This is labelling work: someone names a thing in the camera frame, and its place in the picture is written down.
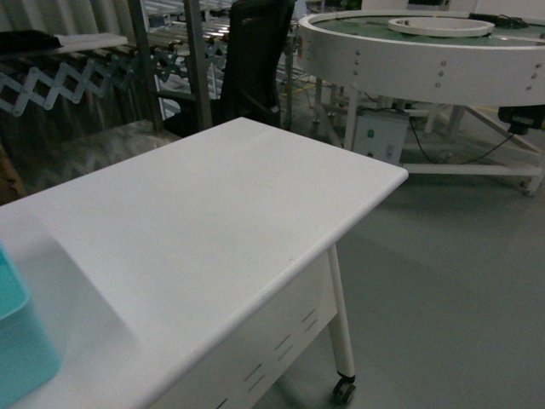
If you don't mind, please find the white round rotary table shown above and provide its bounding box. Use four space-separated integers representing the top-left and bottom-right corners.
298 10 544 194

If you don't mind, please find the black office chair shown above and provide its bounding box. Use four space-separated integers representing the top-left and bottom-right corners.
163 0 296 138

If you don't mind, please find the grey control box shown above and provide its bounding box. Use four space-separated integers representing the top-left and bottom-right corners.
353 111 410 165

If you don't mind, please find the white table leg with caster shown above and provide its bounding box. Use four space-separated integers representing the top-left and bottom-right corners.
327 245 356 405

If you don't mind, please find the black tray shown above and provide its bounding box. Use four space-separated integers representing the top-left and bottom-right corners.
1 30 61 55

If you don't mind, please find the expandable roller conveyor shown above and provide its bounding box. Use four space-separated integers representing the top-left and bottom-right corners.
1 19 229 118

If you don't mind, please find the turquoise plastic bin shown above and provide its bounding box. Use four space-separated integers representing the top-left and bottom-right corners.
1 248 60 408

